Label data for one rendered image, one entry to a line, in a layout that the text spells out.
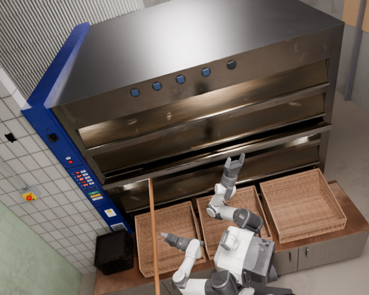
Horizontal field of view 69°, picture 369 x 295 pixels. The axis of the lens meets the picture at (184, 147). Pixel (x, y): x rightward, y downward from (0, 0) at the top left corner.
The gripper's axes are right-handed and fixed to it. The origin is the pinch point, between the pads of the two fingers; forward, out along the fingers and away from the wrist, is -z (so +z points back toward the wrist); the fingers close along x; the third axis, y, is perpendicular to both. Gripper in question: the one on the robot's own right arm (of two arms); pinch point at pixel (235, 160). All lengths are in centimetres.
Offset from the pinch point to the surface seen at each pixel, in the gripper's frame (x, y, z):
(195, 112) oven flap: -8, 53, -2
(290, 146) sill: -88, 17, 25
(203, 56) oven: -12, 61, -39
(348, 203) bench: -132, -33, 65
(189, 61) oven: -4, 64, -35
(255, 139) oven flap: -53, 28, 17
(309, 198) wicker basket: -115, -8, 75
